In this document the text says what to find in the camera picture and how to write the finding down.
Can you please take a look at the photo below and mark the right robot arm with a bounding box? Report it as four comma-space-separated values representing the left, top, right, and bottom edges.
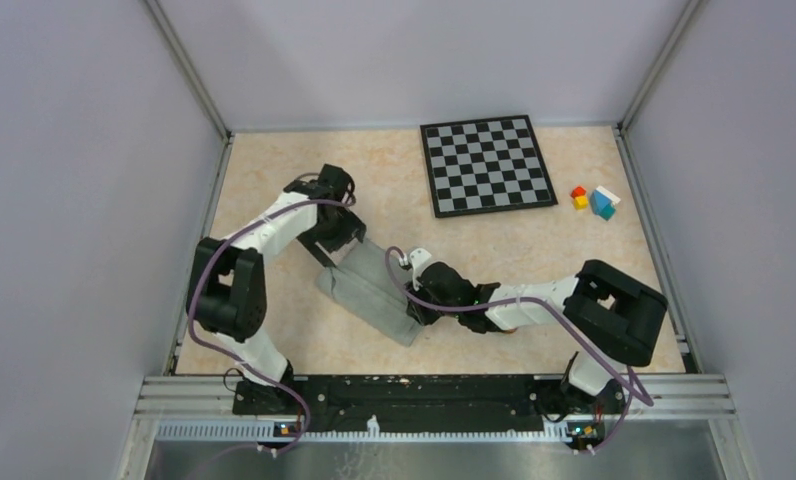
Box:
399, 256, 668, 412

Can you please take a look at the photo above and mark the blue wooden block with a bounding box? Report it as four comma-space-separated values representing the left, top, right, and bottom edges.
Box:
589, 190, 611, 216

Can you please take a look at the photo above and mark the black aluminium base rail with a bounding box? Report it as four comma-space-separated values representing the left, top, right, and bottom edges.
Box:
127, 374, 736, 456

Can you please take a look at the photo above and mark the teal wooden block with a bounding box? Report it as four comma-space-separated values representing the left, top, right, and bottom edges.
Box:
598, 204, 617, 221

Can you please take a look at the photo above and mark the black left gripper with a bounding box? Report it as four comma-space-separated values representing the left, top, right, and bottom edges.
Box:
297, 202, 365, 267

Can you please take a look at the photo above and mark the black and grey chessboard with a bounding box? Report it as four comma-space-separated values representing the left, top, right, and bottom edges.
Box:
419, 114, 558, 218

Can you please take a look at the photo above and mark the red wooden block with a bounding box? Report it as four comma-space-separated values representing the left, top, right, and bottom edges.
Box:
570, 185, 587, 198

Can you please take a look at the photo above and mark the yellow wooden block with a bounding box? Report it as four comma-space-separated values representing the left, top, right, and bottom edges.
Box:
572, 195, 590, 211

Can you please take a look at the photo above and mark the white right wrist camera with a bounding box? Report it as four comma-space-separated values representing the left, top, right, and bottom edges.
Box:
399, 247, 434, 275

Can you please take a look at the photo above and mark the white wooden block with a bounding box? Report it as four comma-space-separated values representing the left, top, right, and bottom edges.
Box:
595, 185, 621, 205

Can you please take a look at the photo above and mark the grey cloth napkin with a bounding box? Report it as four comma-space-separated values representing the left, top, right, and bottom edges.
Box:
315, 239, 422, 347

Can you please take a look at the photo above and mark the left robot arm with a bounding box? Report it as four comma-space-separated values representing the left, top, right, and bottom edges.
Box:
185, 164, 366, 414

